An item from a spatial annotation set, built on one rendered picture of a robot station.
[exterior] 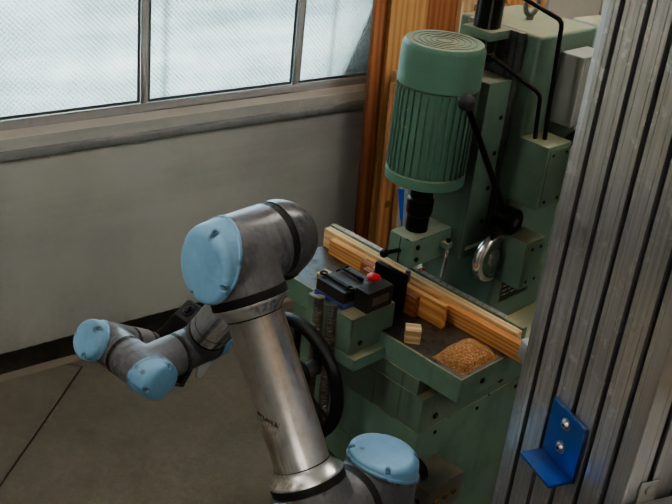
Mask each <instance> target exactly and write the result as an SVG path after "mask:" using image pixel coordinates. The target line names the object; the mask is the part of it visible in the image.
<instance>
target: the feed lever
mask: <svg viewBox="0 0 672 504"><path fill-rule="evenodd" d="M475 103H476V101H475V98H474V97H473V96H472V95H471V94H468V93H465V94H462V95H461V96H460V97H459V99H458V107H459V108H460V109H461V110H462V111H466V113H467V116H468V119H469V122H470V125H471V128H472V130H473V133H474V136H475V139H476V142H477V145H478V148H479V150H480V153H481V156H482V159H483V162H484V165H485V167H486V170H487V173H488V176H489V179H490V182H491V184H492V187H493V190H494V193H495V196H496V199H497V202H498V204H499V205H498V206H496V208H495V209H494V210H493V212H492V215H491V220H490V221H491V225H492V227H494V228H496V229H498V230H500V231H502V232H504V233H506V234H509V235H512V234H514V233H516V232H517V231H518V230H522V229H523V226H522V222H523V212H522V211H521V210H519V209H517V208H515V207H512V206H510V205H508V204H506V203H505V202H504V199H503V196H502V193H501V190H500V187H499V184H498V182H497V179H496V176H495V173H494V170H493V167H492V164H491V161H490V158H489V155H488V152H487V149H486V147H485V144H484V141H483V138H482V135H481V132H480V129H479V126H478V123H477V120H476V117H475V115H474V112H473V108H474V107H475Z"/></svg>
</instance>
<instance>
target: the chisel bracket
mask: <svg viewBox="0 0 672 504"><path fill-rule="evenodd" d="M451 230H452V227H451V226H448V225H446V224H444V223H442V222H440V221H438V220H436V219H434V218H432V217H430V218H429V224H428V230H427V232H425V233H413V232H410V231H408V230H407V229H406V228H405V225H404V226H401V227H398V228H395V229H393V230H391V231H390V236H389V244H388V250H390V249H394V248H398V247H399V248H400V249H401V251H400V252H397V253H392V254H388V256H387V257H388V258H390V259H391V260H393V261H395V262H397V263H399V264H401V265H402V266H404V267H406V268H412V267H414V266H417V265H419V264H422V263H425V262H427V261H430V260H432V259H435V258H437V257H440V256H442V255H444V251H445V249H444V248H442V247H440V243H441V241H442V240H445V239H447V238H450V236H451Z"/></svg>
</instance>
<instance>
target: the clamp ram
mask: <svg viewBox="0 0 672 504"><path fill-rule="evenodd" d="M374 273H377V274H379V275H380V276H381V278H383V279H385V280H387V281H388V282H390V283H392V284H393V285H394V288H393V295H392V301H394V302H395V310H397V311H398V312H401V311H403V310H404V304H405V297H406V291H407V284H408V277H409V276H408V275H406V274H404V273H403V272H401V271H399V270H397V269H395V268H393V267H392V266H390V265H388V264H386V263H384V262H383V261H381V260H379V261H376V263H375V271H374Z"/></svg>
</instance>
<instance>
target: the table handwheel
mask: <svg viewBox="0 0 672 504"><path fill-rule="evenodd" d="M285 315H286V318H287V321H288V324H289V326H290V327H292V328H294V336H293V340H294V343H295V347H296V350H297V353H298V356H299V359H300V345H301V334H302V335H303V336H304V337H305V338H306V339H307V340H308V341H309V342H310V344H311V345H312V346H313V348H314V349H315V351H316V352H317V354H318V356H319V357H318V358H316V359H312V360H309V361H307V362H305V363H303V362H302V361H300V362H301V365H302V369H303V372H304V375H305V378H306V381H307V384H308V385H309V383H310V379H311V378H312V377H314V376H316V375H319V374H321V366H322V365H321V364H323V366H324V368H325V371H326V374H327V378H328V382H329V387H330V408H329V412H328V415H327V416H326V415H325V413H324V412H323V410H322V409H321V408H320V406H319V405H318V403H317V402H316V400H315V399H314V397H313V396H312V394H311V393H310V394H311V397H312V400H313V403H314V407H315V410H316V413H317V416H318V418H319V420H320V421H321V423H322V424H321V425H320V426H321V429H322V432H323V435H324V438H325V437H327V436H328V435H330V434H331V433H332V432H333V431H334V430H335V428H336V427H337V425H338V423H339V421H340V419H341V416H342V412H343V406H344V390H343V383H342V378H341V374H340V370H339V367H338V365H340V363H339V362H337V361H336V359H335V357H334V355H333V353H332V351H331V349H330V347H329V346H328V344H327V343H326V341H325V340H324V338H323V337H322V336H321V334H320V333H319V332H318V331H317V330H316V329H315V328H314V327H313V326H312V325H311V324H310V323H309V322H307V321H306V320H305V319H303V318H301V317H300V316H298V315H295V314H293V313H290V312H285ZM321 361H322V362H321Z"/></svg>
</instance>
